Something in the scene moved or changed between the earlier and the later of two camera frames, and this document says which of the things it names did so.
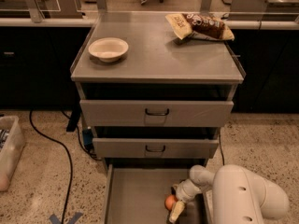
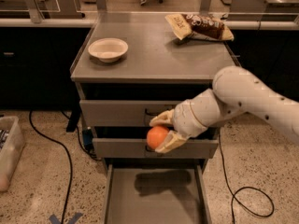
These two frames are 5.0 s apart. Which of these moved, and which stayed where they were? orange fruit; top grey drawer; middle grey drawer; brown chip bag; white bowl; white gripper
Moved: white gripper; orange fruit
Stayed: middle grey drawer; white bowl; brown chip bag; top grey drawer
